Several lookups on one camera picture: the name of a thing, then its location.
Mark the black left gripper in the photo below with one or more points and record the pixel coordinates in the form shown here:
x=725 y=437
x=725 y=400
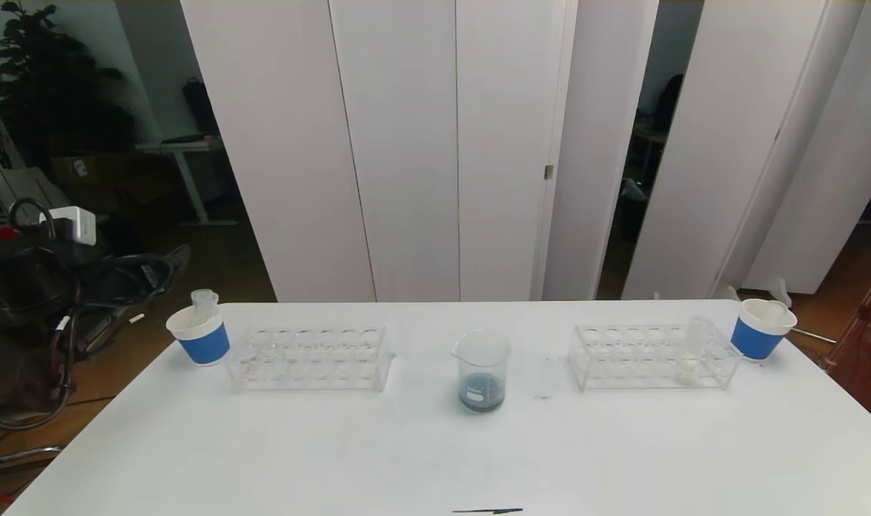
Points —
x=151 y=274

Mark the test tube with red pigment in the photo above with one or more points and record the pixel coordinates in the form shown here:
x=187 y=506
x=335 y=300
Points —
x=205 y=304
x=774 y=309

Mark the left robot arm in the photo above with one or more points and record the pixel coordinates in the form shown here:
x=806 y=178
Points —
x=13 y=287

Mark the clear plastic test tube rack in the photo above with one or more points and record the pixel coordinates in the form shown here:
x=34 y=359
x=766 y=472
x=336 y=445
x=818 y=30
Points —
x=643 y=376
x=314 y=380

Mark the clear glass beaker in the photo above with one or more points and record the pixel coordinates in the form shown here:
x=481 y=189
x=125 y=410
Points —
x=482 y=398

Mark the test tube with white pigment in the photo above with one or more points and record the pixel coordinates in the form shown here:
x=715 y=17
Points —
x=686 y=367

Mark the blue paper cup white rim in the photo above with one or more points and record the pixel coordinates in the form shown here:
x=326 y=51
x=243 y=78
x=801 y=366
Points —
x=206 y=345
x=754 y=342

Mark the white office desk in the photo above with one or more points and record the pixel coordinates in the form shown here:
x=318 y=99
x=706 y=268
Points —
x=185 y=147

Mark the brown cardboard box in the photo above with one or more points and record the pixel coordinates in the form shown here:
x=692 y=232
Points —
x=84 y=172

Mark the white panel with red stripe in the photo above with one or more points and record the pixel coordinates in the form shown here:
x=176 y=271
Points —
x=38 y=188

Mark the black backpack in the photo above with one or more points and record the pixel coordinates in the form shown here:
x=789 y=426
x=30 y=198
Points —
x=200 y=107

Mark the white folding screen panel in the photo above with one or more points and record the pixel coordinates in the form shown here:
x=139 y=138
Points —
x=407 y=143
x=507 y=107
x=600 y=86
x=858 y=107
x=729 y=72
x=278 y=143

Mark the dark green potted plant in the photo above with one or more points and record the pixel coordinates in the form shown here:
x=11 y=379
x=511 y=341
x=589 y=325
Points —
x=49 y=93

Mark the chrome chair leg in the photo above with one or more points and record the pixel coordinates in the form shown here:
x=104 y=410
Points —
x=27 y=454

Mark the white screen foot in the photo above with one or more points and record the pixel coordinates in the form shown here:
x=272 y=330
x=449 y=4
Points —
x=778 y=290

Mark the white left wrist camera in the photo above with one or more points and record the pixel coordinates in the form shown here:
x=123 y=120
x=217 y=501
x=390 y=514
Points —
x=74 y=226

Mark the metal frame stand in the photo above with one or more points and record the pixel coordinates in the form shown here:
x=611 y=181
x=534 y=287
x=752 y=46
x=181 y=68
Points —
x=865 y=313

